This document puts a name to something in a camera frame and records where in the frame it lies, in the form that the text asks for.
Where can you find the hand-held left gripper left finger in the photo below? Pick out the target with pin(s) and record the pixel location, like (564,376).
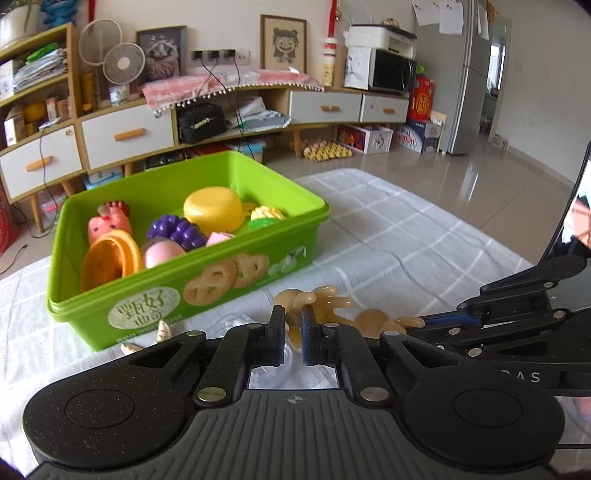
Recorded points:
(277,334)

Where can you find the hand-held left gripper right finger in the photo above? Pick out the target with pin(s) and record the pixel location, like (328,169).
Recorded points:
(308,339)

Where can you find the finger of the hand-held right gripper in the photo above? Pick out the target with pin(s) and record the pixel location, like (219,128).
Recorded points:
(452,318)
(508,337)

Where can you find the tan rubber toy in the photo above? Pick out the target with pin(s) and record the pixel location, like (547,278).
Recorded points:
(369,321)

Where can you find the pink toy block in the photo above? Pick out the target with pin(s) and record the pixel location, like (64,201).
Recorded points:
(219,237)

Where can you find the yellow toy corn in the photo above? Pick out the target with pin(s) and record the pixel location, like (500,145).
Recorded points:
(268,214)

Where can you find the pink toy peach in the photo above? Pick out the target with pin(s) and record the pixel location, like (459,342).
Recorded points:
(161,253)

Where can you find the purple toy grapes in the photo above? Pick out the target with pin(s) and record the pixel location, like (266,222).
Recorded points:
(180,230)

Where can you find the yellow toy pot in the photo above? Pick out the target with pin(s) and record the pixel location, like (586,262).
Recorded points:
(212,207)

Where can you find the green plastic box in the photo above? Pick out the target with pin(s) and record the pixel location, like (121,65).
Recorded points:
(138,295)

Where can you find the orange toy cup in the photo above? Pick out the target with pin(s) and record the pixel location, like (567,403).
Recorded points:
(104,263)

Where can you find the pink and red rubber toy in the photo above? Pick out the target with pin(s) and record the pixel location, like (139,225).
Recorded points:
(108,226)

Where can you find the white checked cloth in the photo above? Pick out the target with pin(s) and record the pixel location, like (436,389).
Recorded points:
(392,221)

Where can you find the small seashell toy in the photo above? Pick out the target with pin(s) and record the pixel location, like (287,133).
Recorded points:
(162,331)

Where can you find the blue white cardboard box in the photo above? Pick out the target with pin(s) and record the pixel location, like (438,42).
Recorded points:
(420,134)

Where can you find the clear storage box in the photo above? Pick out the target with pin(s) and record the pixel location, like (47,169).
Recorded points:
(247,150)

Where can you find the yellow egg tray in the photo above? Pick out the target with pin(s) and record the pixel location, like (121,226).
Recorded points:
(321,150)

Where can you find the white printed cardboard box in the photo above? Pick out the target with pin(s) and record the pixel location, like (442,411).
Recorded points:
(367,138)

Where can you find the dark flat box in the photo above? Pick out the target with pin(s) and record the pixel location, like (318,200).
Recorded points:
(165,161)

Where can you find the white cabinet drawer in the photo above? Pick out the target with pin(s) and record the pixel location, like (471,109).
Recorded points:
(325,107)
(39,161)
(384,110)
(129,136)

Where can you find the pile of papers and bags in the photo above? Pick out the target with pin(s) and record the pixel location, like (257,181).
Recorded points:
(258,115)

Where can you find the red gift box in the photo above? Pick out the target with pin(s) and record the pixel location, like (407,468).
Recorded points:
(422,99)

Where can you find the black bag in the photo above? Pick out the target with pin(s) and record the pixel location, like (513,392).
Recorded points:
(201,123)

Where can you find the blue white flat box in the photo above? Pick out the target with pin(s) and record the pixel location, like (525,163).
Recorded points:
(105,177)

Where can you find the grey refrigerator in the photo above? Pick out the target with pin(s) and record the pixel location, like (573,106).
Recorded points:
(466,78)

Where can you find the black microwave oven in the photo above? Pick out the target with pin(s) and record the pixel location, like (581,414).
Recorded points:
(392,71)

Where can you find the pink fringed cloth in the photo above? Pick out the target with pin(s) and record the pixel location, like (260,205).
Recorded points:
(184,87)

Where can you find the white paper sheet drawing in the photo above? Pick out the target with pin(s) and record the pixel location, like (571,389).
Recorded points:
(358,69)

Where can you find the yellow white bottle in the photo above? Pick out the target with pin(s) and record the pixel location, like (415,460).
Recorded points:
(328,62)

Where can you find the framed cartoon picture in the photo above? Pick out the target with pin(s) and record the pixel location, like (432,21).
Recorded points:
(282,44)

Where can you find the white printer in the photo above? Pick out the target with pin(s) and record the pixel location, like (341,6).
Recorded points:
(381,36)

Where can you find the red printed bucket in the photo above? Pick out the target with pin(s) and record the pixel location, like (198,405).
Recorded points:
(5,217)

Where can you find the framed cat picture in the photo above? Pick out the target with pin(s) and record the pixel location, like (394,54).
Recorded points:
(161,53)

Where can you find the yellow spray can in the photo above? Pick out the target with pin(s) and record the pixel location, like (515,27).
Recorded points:
(89,92)

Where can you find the small white desk fan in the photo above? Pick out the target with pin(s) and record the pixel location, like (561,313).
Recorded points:
(122,62)

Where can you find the small orange white box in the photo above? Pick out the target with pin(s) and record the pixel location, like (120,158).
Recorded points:
(57,107)

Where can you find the red hanging ornament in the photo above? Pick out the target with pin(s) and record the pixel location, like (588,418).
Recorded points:
(333,18)

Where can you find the yellow round object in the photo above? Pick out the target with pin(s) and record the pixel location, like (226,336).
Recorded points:
(34,113)

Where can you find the small white carton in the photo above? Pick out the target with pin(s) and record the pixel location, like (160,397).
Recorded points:
(14,129)

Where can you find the wooden sideboard cabinet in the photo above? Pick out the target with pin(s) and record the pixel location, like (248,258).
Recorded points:
(72,69)

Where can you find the stack of papers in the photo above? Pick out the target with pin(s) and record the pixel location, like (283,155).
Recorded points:
(39,69)

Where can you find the white plant pot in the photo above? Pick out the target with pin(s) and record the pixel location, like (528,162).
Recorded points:
(18,25)

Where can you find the wall power sockets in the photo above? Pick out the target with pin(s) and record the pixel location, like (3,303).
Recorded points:
(219,56)

